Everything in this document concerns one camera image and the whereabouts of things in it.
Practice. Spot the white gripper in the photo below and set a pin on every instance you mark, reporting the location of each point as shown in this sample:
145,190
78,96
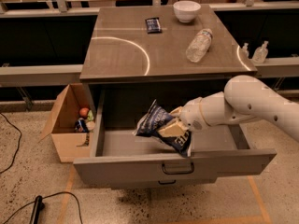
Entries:
191,114

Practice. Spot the blue Kettle chip bag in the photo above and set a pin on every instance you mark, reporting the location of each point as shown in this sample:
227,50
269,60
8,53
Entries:
155,119

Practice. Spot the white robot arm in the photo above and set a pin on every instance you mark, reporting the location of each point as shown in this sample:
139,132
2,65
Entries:
244,99

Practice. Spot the open grey top drawer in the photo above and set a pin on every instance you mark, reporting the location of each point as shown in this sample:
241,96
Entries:
121,160

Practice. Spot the grey drawer cabinet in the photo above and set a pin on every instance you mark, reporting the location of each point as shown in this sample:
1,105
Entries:
122,56

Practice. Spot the clear plastic water bottle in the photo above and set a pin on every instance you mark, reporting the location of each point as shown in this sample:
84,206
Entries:
199,45

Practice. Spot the green item in box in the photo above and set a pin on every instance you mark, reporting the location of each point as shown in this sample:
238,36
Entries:
90,116

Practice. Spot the red apple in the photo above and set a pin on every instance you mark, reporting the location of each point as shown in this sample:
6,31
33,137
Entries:
83,112

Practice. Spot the blue soda can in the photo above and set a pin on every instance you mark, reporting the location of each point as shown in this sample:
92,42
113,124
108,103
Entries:
80,126

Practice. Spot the small dark snack packet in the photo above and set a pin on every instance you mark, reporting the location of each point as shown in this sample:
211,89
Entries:
153,25

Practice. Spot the clear sanitizer pump bottle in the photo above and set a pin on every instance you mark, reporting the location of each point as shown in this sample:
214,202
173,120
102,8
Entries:
260,53

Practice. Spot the open cardboard box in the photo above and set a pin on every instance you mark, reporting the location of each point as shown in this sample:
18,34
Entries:
61,124

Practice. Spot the white ceramic bowl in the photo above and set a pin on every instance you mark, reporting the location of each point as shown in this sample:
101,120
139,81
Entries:
186,11

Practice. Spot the black top drawer handle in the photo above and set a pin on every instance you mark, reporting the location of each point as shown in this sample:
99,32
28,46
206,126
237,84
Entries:
178,169

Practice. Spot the black drawer handle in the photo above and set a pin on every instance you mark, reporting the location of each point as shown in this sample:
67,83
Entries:
178,169
169,182

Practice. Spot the black lower drawer handle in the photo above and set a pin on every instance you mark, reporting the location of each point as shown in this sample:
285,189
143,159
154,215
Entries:
169,182

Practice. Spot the grey metal rail frame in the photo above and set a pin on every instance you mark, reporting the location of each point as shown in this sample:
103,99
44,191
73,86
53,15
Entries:
54,75

